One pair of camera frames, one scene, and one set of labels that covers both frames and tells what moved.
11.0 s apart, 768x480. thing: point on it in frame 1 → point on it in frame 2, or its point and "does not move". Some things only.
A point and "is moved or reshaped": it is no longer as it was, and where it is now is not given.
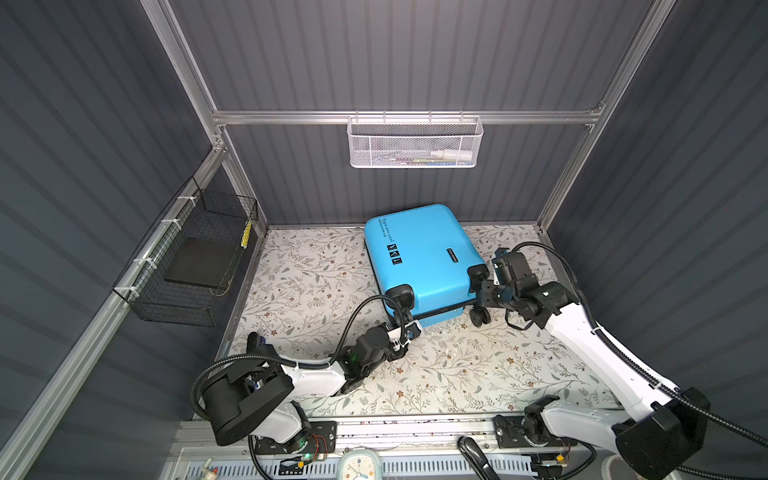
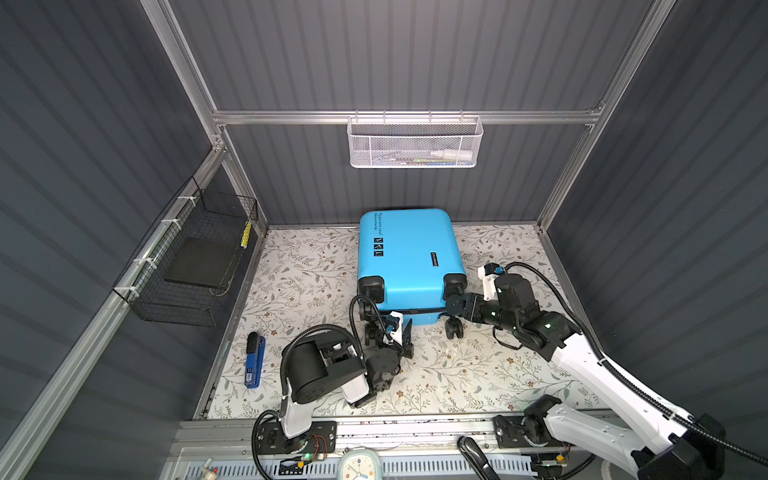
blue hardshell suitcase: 426,262 is moved or reshaped
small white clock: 359,463 does not move
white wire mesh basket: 414,142 does not move
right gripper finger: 487,288 → 461,305
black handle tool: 474,455 does not move
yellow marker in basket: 246,235 does not move
